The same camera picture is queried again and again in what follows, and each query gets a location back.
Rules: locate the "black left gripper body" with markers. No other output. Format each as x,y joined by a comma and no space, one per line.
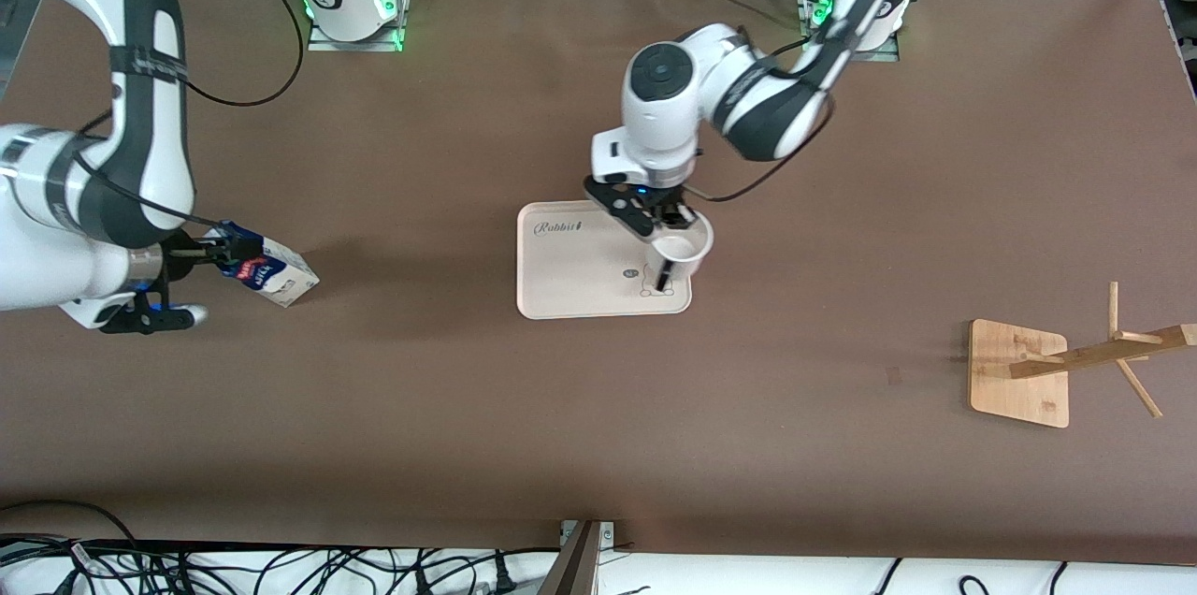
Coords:
670,205

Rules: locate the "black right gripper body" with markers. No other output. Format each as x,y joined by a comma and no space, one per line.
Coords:
180,258

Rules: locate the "blue white milk carton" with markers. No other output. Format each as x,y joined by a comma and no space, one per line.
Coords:
281,282

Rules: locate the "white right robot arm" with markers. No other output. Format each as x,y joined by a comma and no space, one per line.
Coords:
140,155

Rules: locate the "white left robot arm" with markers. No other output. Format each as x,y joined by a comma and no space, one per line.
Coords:
664,99

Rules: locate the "wooden cup rack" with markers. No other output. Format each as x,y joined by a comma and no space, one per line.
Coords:
1010,370

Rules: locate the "beige rabbit print tray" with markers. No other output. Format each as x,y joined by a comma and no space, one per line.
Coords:
580,282

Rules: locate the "black power plug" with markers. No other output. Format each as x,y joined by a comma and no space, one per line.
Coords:
503,581

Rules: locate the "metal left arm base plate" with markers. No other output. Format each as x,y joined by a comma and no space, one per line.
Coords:
884,55

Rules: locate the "silver metal bracket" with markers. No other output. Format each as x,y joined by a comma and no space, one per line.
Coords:
608,534

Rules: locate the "grey metal post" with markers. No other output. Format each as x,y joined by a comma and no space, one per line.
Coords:
575,567

